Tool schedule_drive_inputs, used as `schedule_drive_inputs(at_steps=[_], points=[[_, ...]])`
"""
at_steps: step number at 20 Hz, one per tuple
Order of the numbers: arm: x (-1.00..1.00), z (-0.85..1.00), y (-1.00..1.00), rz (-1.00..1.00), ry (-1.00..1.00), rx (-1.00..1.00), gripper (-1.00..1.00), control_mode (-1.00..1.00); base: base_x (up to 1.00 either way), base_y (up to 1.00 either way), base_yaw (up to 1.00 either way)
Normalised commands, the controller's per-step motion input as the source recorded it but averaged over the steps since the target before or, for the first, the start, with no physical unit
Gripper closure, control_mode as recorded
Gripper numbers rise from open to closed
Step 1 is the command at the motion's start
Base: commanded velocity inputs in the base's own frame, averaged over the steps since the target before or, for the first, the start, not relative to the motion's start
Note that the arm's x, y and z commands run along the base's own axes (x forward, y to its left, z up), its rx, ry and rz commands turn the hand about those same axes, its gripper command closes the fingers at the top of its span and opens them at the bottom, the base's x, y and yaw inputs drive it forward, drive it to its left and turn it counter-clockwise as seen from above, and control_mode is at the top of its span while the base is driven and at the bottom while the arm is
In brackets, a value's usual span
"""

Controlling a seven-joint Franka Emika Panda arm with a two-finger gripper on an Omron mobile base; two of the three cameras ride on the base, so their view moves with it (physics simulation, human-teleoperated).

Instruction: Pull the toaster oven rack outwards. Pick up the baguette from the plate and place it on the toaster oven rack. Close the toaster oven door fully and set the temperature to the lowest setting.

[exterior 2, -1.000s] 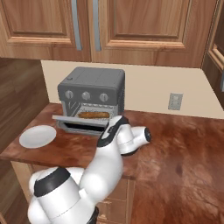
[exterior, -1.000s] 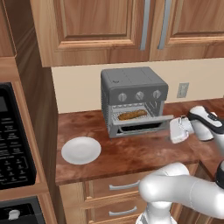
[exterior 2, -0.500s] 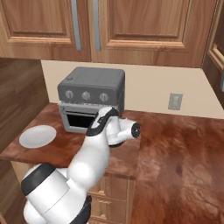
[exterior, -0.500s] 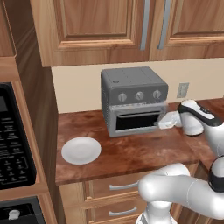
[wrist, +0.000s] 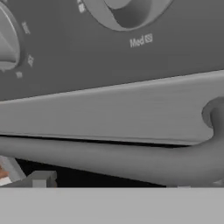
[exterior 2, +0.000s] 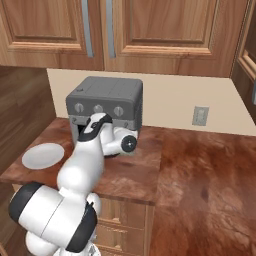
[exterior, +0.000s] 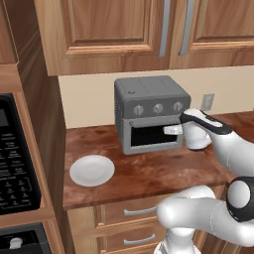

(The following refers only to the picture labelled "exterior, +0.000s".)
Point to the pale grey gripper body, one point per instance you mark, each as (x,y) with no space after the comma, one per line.
(172,129)

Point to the tall wooden appliance cabinet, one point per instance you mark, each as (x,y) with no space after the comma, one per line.
(39,99)

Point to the wooden cupboard door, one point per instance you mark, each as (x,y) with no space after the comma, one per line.
(225,29)
(109,26)

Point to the white round plate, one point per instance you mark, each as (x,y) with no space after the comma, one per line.
(92,170)

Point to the grey toaster oven knob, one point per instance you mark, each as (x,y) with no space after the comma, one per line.
(158,107)
(139,109)
(178,106)

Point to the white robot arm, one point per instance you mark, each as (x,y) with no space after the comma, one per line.
(205,218)

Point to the toaster oven door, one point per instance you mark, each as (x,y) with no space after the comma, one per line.
(149,136)

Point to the black microwave oven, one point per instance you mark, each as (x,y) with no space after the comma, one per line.
(15,155)

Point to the wooden drawer front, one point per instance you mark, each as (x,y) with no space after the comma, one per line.
(114,239)
(112,213)

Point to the grey toaster oven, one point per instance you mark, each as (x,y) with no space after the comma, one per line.
(149,89)

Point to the white wall outlet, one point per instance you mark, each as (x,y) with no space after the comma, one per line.
(207,101)

